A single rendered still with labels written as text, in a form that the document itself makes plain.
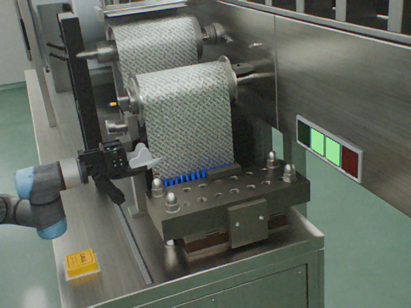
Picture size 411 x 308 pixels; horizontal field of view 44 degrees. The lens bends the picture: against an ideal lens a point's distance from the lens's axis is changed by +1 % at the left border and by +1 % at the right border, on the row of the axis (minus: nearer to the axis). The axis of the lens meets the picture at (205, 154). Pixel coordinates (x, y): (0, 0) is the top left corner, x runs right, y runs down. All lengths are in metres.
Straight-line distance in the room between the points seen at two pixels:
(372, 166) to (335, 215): 2.15
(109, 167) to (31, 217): 0.23
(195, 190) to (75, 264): 0.35
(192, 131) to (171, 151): 0.08
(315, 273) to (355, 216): 1.79
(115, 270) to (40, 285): 1.63
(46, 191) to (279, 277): 0.62
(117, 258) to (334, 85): 0.68
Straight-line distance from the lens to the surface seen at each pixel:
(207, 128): 1.36
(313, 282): 1.41
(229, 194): 1.27
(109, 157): 1.28
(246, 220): 1.26
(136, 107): 1.31
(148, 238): 1.38
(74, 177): 1.28
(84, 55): 1.54
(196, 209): 1.22
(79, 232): 1.47
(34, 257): 3.14
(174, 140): 1.34
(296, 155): 1.68
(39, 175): 1.28
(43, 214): 1.32
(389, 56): 0.92
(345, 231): 3.01
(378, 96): 0.96
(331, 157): 1.12
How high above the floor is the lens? 1.64
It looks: 24 degrees down
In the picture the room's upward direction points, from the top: 6 degrees counter-clockwise
